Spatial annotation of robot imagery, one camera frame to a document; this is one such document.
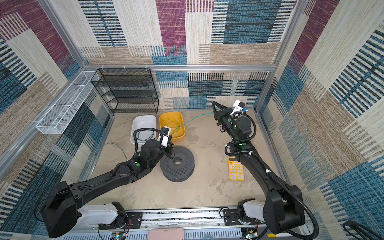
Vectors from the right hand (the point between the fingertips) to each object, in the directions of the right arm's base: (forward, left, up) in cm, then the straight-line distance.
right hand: (210, 102), depth 69 cm
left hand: (-5, +20, -17) cm, 26 cm away
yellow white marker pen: (-48, -25, -39) cm, 66 cm away
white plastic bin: (+27, +47, -43) cm, 69 cm away
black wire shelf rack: (+39, +55, -21) cm, 70 cm away
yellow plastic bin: (+27, +30, -36) cm, 54 cm away
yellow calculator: (-16, -16, -38) cm, 45 cm away
